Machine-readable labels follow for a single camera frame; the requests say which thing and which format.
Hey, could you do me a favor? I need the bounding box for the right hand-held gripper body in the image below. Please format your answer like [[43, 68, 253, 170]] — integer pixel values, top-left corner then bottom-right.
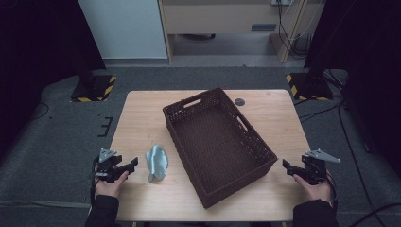
[[299, 148, 342, 186]]

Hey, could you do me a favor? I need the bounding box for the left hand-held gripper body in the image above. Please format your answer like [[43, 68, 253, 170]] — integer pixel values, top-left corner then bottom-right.
[[94, 148, 127, 184]]

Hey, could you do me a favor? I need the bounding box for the light blue cloth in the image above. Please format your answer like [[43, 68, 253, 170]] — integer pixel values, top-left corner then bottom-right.
[[145, 144, 169, 183]]

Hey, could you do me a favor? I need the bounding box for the brown woven basket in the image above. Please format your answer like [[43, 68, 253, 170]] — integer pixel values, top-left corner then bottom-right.
[[162, 87, 279, 210]]

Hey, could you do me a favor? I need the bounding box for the person's left hand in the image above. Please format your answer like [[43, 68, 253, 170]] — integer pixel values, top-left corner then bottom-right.
[[94, 171, 131, 199]]

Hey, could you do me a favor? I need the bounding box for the person's right hand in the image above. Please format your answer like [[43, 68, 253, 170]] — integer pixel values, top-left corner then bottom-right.
[[292, 174, 333, 202]]

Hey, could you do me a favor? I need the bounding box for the black stand with striped base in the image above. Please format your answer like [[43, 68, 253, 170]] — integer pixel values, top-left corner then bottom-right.
[[286, 62, 334, 102], [69, 56, 117, 103]]

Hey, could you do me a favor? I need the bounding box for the black curtain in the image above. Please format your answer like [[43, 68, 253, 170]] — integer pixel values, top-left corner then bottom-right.
[[304, 0, 401, 178], [0, 0, 107, 159]]

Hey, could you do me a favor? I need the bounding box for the white panel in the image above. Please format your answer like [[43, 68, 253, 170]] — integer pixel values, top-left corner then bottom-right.
[[78, 0, 168, 60]]

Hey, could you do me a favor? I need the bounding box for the light wooden cabinet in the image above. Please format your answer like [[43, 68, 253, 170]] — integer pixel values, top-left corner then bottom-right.
[[157, 0, 325, 64]]

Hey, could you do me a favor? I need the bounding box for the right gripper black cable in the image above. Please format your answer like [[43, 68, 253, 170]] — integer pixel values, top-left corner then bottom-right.
[[324, 169, 339, 211]]

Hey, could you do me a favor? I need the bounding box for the long black floor cable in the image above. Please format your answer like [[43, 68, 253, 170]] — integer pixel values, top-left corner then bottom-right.
[[338, 103, 376, 219]]

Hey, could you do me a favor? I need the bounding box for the thick black floor cable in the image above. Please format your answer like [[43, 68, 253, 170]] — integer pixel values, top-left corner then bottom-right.
[[349, 201, 401, 227]]

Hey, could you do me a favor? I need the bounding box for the thin black floor cable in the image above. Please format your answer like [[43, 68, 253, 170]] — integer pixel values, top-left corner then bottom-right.
[[29, 102, 50, 121]]

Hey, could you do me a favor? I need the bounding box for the black cable bundle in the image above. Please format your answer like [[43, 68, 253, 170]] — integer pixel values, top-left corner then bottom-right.
[[276, 0, 315, 61]]

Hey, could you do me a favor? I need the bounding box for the white cable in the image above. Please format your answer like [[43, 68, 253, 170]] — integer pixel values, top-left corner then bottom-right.
[[283, 0, 324, 42]]

